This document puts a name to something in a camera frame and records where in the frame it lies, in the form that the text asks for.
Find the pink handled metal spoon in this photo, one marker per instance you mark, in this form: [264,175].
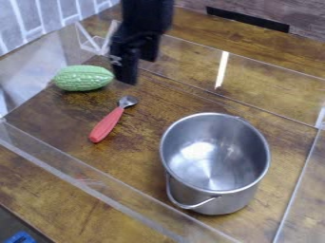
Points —
[104,128]

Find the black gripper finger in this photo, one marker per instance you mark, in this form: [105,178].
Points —
[125,64]

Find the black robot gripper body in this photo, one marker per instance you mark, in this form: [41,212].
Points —
[147,20]

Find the clear acrylic corner bracket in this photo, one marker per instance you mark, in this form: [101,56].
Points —
[93,43]

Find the stainless steel pot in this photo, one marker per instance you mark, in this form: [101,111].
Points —
[216,158]

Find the blue object at corner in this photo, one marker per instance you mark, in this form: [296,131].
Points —
[21,237]

